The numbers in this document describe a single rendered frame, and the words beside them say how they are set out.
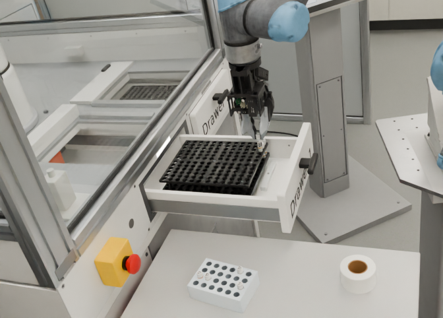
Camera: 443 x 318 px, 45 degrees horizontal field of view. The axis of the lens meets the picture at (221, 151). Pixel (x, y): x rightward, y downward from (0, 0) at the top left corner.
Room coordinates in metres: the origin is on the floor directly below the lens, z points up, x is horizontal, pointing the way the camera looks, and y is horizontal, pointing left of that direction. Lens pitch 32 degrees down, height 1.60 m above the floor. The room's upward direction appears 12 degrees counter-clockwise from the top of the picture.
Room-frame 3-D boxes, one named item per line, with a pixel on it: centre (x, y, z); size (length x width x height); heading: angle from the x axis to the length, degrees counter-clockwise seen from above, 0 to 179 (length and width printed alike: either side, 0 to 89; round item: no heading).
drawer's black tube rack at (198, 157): (1.07, 0.02, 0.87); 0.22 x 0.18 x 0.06; 65
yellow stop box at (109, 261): (0.82, 0.25, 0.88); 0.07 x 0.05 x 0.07; 155
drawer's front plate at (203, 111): (1.41, 0.00, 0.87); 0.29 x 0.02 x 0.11; 155
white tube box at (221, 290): (0.79, 0.05, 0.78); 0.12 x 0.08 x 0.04; 56
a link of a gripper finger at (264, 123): (1.05, -0.10, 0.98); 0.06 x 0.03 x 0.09; 156
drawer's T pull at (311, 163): (0.98, -0.19, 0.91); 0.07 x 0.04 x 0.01; 155
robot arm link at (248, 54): (1.06, -0.09, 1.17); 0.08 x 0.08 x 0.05
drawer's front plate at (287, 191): (0.99, -0.16, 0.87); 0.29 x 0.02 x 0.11; 155
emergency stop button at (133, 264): (0.80, 0.22, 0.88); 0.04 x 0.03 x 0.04; 155
